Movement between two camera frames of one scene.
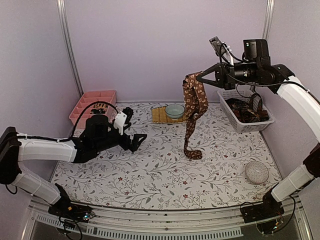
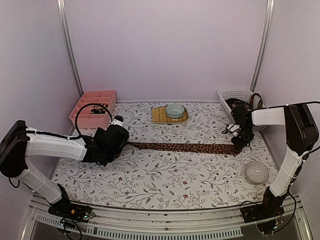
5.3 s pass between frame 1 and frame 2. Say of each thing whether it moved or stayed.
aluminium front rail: stayed
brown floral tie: moved
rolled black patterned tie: stayed
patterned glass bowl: stayed
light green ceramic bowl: stayed
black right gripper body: moved
